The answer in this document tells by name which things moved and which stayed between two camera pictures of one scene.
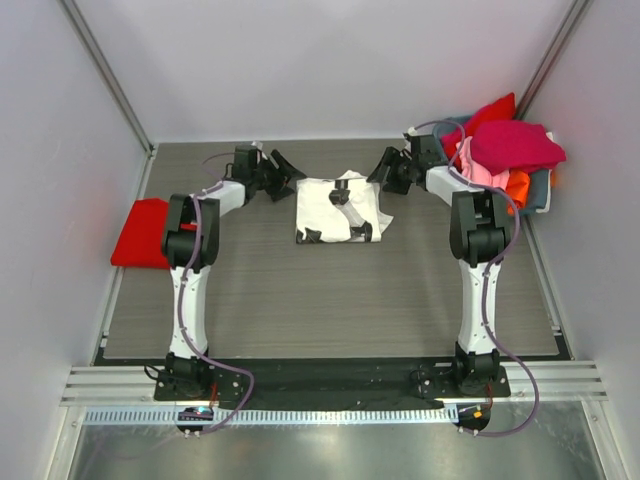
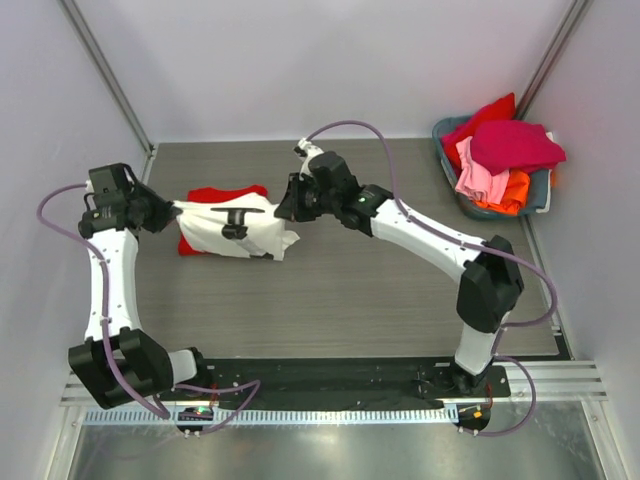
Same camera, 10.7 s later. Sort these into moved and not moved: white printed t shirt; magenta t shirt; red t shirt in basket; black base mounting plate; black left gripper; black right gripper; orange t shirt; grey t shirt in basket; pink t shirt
Moved: black right gripper; black left gripper; white printed t shirt
Not moved: grey t shirt in basket; orange t shirt; pink t shirt; black base mounting plate; magenta t shirt; red t shirt in basket
